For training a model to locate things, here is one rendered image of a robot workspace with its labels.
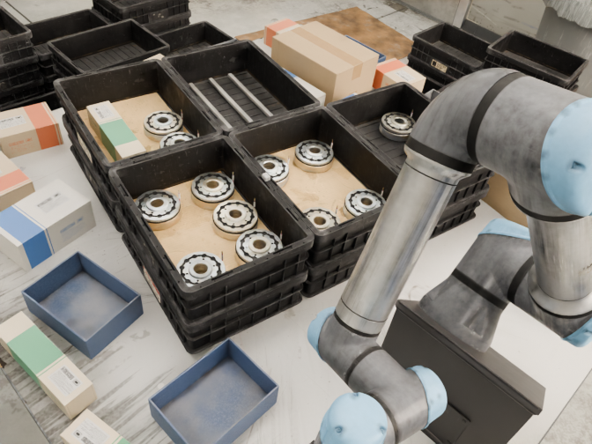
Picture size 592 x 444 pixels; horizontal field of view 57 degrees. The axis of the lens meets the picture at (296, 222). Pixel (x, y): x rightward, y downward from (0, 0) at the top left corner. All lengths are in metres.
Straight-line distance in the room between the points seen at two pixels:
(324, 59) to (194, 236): 0.86
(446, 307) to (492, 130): 0.46
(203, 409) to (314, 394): 0.23
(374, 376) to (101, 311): 0.71
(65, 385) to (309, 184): 0.72
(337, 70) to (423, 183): 1.14
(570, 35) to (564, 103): 2.80
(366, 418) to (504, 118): 0.38
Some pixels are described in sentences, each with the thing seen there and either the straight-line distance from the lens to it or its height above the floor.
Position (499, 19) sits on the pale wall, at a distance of 4.28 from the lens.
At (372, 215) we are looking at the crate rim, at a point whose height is 0.93.
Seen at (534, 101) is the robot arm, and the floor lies 1.45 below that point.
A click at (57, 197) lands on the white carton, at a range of 1.44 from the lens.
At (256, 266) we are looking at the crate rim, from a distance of 1.06.
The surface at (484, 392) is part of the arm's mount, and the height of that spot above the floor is 0.93.
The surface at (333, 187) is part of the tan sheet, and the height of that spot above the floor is 0.83.
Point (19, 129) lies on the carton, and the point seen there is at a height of 0.77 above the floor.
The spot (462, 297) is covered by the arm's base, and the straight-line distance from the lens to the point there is 1.03.
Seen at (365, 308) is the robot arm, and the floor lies 1.13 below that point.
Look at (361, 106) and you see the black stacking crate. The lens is 1.59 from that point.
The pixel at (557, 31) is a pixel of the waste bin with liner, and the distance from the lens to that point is 3.47.
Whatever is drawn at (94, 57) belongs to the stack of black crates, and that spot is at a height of 0.49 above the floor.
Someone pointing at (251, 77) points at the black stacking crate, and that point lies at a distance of 1.78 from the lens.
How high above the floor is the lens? 1.74
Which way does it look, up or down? 45 degrees down
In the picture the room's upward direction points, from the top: 8 degrees clockwise
